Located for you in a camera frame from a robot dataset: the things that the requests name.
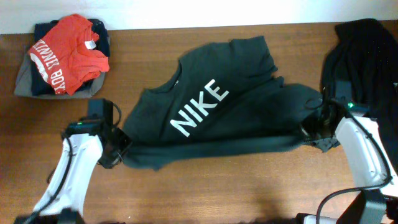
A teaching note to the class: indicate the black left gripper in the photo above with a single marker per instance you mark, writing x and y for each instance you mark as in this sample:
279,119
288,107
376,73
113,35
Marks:
126,141

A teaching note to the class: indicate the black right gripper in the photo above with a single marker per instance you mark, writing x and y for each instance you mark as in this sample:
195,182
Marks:
305,127

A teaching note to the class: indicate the dark green Nike t-shirt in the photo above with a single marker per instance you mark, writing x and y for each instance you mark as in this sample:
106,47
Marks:
223,100

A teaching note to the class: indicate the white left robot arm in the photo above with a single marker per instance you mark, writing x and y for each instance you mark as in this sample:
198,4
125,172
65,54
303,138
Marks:
93,140

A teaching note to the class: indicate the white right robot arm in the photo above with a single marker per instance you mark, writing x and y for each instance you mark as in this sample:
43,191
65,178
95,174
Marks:
375,180

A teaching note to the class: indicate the black t-shirt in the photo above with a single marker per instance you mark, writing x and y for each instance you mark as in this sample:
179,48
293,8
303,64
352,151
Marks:
366,56

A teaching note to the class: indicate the red folded t-shirt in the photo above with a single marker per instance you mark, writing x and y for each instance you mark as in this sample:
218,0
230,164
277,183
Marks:
66,56

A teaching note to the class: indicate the grey folded garment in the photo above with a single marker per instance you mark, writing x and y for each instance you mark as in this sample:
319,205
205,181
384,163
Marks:
24,82

